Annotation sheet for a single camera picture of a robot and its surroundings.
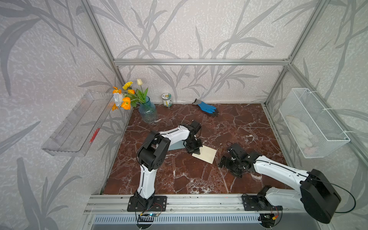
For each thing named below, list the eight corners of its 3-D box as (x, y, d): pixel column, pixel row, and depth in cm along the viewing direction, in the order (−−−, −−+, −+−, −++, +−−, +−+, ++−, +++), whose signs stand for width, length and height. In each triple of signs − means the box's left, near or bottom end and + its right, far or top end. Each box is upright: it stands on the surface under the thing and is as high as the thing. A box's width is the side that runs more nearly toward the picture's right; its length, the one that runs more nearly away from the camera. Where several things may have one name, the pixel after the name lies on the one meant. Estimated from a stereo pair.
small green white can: (162, 107, 121) (160, 99, 115) (164, 100, 127) (162, 92, 120) (171, 107, 121) (170, 99, 115) (172, 100, 127) (171, 92, 120)
